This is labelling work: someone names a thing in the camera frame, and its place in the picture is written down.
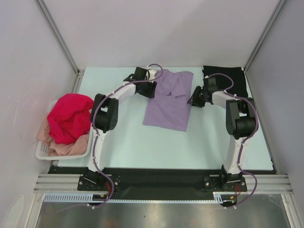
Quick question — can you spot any lilac t-shirt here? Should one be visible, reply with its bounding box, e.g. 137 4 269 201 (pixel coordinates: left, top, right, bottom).
143 69 194 132

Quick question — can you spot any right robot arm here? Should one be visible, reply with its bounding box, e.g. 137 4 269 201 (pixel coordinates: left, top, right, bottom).
188 75 259 190

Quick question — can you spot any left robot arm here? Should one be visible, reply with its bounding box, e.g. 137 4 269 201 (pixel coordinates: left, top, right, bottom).
87 64 163 172

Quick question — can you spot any folded black t-shirt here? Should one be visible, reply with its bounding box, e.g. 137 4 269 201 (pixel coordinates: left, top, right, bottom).
202 66 248 98

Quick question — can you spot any red t-shirt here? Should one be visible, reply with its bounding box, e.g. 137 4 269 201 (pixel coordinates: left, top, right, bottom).
47 94 94 144

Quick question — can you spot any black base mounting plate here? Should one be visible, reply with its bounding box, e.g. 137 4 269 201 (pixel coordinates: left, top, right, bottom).
48 166 276 199

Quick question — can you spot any peach pink t-shirt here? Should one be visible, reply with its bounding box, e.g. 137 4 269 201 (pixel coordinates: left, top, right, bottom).
37 116 89 156

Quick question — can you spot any white plastic laundry basket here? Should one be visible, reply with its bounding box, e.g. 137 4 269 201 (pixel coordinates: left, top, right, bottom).
36 101 92 160

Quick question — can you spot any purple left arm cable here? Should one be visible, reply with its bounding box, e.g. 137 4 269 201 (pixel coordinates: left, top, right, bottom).
90 63 164 210

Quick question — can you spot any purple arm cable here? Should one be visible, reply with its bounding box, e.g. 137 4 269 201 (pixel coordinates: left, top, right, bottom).
205 73 258 209
90 63 164 210

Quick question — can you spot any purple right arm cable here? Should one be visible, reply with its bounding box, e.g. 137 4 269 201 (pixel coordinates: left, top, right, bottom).
205 73 258 209

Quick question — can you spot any slotted grey cable duct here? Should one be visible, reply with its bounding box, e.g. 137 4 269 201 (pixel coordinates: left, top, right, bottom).
44 192 237 204

